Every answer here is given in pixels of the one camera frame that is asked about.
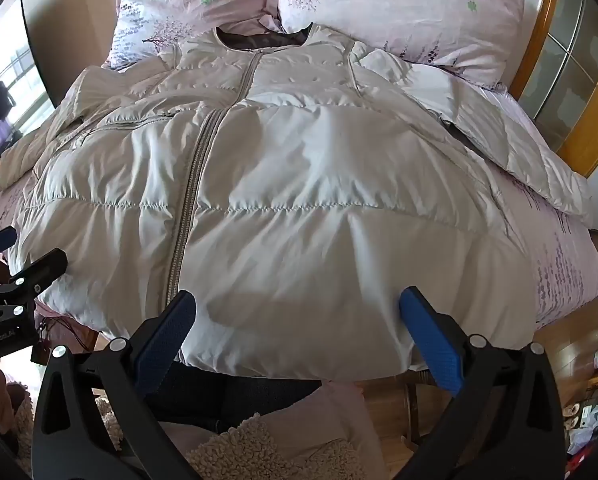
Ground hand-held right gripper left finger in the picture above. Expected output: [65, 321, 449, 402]
[30, 289, 200, 480]

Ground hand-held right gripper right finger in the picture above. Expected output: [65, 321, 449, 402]
[398, 286, 566, 480]

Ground white puffer jacket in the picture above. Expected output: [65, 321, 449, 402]
[0, 22, 594, 380]

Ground person's dark trousers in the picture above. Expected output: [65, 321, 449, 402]
[151, 360, 325, 433]

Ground pink cloth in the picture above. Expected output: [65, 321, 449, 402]
[249, 380, 386, 480]

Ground pink floral bed sheet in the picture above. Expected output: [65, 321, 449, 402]
[0, 62, 598, 333]

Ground dark framed window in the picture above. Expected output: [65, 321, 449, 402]
[0, 0, 57, 156]

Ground cream fleece garment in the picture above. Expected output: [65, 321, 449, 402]
[184, 412, 365, 480]

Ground pile of assorted packets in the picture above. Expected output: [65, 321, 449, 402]
[564, 342, 598, 466]

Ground pink floral pillow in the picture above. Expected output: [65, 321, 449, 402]
[103, 0, 285, 71]
[277, 0, 527, 88]

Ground wooden glass door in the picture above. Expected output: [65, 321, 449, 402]
[509, 0, 598, 178]

